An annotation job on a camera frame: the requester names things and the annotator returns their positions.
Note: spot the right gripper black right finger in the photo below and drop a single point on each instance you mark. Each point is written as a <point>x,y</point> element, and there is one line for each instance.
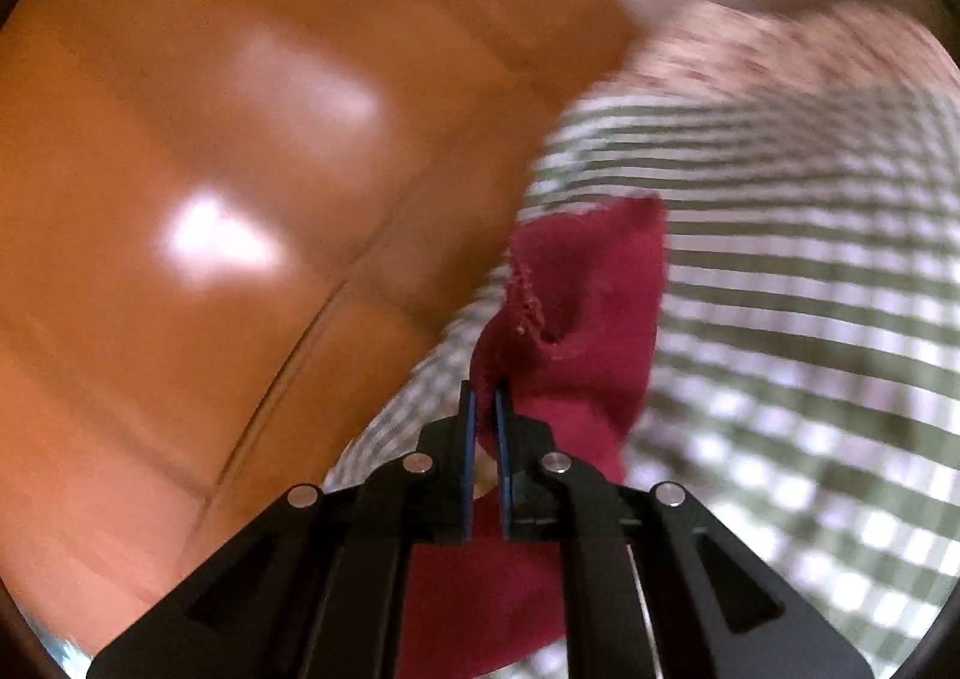
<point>653,584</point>

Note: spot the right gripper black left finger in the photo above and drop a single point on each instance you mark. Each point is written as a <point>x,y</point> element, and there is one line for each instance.
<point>314,586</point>

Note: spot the red small garment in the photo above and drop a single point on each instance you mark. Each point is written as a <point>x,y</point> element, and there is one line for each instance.
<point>574,338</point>

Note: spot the green white checkered bedsheet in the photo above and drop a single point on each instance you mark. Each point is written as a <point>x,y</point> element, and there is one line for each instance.
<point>805,383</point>

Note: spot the brown wooden wardrobe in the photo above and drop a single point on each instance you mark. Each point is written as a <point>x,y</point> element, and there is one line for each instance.
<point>230,229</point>

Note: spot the floral pink pillow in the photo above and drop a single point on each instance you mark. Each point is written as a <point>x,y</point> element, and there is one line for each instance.
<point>705,49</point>

